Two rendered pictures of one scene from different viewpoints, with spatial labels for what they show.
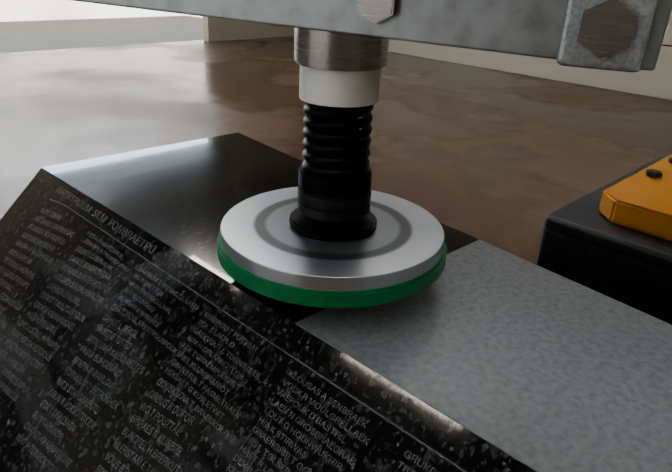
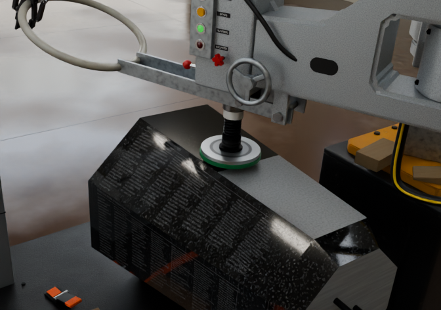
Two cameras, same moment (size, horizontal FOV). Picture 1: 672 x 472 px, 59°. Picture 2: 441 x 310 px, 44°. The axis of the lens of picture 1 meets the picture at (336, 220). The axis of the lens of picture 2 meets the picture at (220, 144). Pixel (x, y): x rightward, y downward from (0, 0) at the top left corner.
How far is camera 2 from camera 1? 1.37 m
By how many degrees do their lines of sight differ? 8
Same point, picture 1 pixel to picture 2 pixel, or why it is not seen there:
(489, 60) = not seen: hidden behind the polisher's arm
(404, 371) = (241, 184)
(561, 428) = (270, 196)
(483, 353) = (262, 182)
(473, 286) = (268, 167)
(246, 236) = (207, 149)
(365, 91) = (238, 116)
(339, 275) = (228, 161)
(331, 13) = (230, 102)
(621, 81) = not seen: outside the picture
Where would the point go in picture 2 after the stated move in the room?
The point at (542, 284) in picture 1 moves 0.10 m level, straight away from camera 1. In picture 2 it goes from (289, 169) to (300, 158)
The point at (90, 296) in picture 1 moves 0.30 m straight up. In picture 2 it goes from (161, 161) to (162, 87)
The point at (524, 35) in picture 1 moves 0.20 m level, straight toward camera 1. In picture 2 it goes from (267, 113) to (242, 136)
